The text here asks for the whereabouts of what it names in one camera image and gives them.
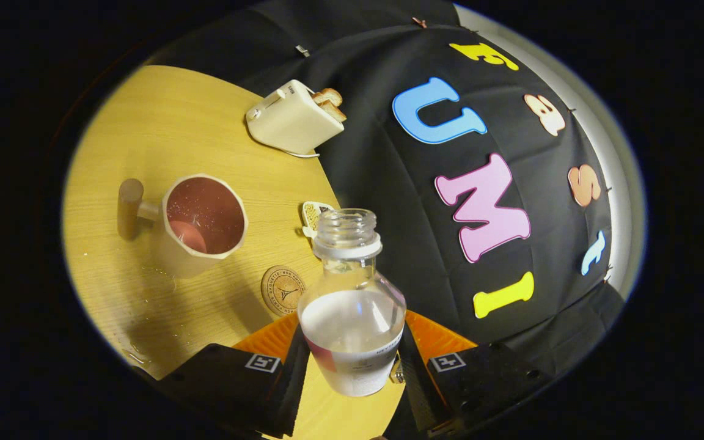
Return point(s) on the copper clip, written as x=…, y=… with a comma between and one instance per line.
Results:
x=419, y=22

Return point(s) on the cream toaster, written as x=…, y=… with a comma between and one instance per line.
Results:
x=291, y=119

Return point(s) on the clear plastic juice bottle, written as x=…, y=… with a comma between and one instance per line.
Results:
x=352, y=330

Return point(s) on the white divided dish with beans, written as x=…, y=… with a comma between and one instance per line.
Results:
x=312, y=214

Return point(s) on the wooden table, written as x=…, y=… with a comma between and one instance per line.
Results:
x=162, y=116

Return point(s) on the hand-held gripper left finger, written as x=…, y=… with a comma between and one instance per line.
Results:
x=288, y=391

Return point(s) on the silver metal clip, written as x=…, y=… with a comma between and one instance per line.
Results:
x=302, y=50

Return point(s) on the round cork coaster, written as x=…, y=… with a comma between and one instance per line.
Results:
x=282, y=290

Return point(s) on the black backdrop cloth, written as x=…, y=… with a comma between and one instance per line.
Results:
x=382, y=159

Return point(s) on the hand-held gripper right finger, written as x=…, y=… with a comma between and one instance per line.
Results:
x=419, y=385

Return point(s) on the toast slice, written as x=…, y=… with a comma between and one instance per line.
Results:
x=335, y=112
x=327, y=96

